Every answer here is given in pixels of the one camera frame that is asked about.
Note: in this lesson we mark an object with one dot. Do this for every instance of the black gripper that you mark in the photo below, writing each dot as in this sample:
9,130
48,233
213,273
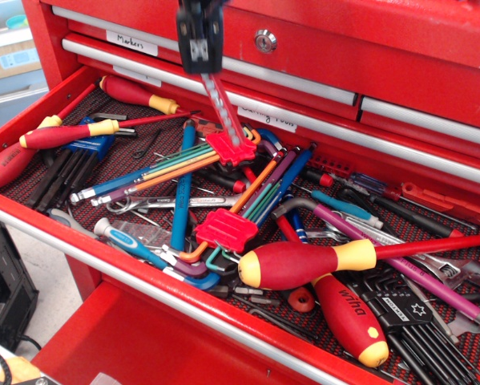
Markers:
200,29

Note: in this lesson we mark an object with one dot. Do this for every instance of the red bit holder strip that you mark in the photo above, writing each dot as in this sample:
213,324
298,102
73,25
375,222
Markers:
223,108

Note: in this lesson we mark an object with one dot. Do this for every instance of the blue holder black hex keys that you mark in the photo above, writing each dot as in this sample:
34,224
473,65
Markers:
69,170

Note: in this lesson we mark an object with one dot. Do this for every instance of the silver drawer lock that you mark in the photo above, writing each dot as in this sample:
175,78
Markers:
265,41

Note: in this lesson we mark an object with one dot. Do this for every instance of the white Markers label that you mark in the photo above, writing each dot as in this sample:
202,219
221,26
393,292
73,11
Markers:
130,42

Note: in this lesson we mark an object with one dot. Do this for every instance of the red yellow screwdriver back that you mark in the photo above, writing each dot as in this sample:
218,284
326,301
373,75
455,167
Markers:
130,92

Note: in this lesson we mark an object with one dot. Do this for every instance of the white cutting tools label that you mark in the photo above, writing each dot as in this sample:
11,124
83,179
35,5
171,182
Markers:
267,119

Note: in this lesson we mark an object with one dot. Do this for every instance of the upper colourful hex key set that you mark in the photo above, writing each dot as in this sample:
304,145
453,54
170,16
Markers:
217,147

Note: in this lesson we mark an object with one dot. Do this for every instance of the colourful hex key set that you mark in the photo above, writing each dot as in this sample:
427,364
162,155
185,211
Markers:
229,231
217,147

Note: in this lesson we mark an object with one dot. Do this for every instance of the long blue hex key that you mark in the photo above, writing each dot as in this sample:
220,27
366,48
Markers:
180,218

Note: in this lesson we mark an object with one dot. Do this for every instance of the black red-tipped screwdriver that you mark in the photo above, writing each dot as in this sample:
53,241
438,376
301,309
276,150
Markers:
236,186

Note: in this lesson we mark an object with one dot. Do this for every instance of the red yellow screwdriver left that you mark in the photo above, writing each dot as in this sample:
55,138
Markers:
51,137

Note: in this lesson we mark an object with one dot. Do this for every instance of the silver combination wrench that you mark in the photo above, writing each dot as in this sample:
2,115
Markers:
132,203

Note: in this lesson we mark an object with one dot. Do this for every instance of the lower colourful hex key set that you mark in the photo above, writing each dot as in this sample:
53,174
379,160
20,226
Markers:
229,231

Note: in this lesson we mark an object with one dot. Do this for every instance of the red tool chest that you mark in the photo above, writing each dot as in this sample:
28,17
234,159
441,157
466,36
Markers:
391,87

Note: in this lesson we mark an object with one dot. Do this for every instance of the blue white precision screwdriver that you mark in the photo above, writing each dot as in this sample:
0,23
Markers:
128,243

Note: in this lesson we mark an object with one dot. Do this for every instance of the large red yellow screwdriver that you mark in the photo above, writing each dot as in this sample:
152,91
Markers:
285,265

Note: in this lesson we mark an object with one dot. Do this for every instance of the red screwdriver far left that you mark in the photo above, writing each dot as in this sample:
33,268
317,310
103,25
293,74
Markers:
15,158

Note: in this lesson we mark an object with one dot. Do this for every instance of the red utility knife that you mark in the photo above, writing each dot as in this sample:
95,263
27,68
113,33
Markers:
461,209

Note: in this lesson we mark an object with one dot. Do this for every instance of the red round cap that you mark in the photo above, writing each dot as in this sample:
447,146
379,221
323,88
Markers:
301,300

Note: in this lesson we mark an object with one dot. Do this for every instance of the black device on floor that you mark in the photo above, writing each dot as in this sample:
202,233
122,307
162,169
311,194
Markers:
18,295

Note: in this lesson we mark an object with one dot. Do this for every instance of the red Wiha screwdriver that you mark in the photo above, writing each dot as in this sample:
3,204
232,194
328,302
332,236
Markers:
353,324

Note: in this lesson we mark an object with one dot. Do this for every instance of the black Tekton torx key set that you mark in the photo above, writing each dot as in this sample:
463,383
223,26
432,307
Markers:
408,324

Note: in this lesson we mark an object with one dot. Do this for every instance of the pink long hex key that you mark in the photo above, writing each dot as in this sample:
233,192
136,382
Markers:
399,263

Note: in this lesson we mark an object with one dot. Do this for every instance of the teal handled small screwdriver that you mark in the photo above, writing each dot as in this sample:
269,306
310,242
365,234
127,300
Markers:
344,207

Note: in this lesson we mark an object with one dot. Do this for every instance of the clear blue handle screwdriver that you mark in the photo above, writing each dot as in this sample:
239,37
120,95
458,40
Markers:
370,185

